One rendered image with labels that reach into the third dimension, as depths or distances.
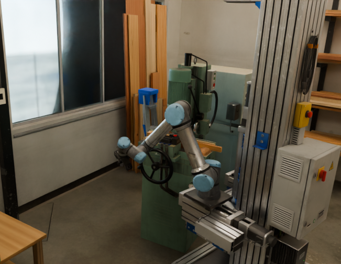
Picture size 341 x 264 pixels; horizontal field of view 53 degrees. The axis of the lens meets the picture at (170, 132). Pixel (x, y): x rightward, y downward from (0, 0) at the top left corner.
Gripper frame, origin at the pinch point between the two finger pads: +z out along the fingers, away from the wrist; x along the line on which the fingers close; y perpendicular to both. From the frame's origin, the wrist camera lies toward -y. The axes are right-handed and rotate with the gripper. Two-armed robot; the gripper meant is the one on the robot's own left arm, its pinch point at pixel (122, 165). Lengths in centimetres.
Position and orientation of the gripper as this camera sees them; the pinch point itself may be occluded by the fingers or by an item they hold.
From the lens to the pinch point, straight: 243.7
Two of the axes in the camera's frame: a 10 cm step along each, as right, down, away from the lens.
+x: -8.3, 4.1, -3.8
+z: -1.7, 4.6, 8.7
